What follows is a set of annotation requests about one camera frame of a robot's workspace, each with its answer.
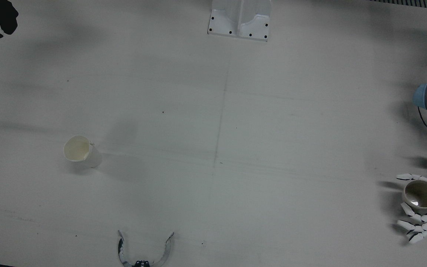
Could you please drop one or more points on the white paper cup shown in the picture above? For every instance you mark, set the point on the white paper cup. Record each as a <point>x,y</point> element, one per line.
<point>78,148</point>

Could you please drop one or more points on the white pedestal base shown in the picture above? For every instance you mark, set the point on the white pedestal base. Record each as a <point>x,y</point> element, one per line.
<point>239,22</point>

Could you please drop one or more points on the beige paper cup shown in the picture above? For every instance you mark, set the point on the beige paper cup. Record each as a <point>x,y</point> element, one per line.
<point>421,193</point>

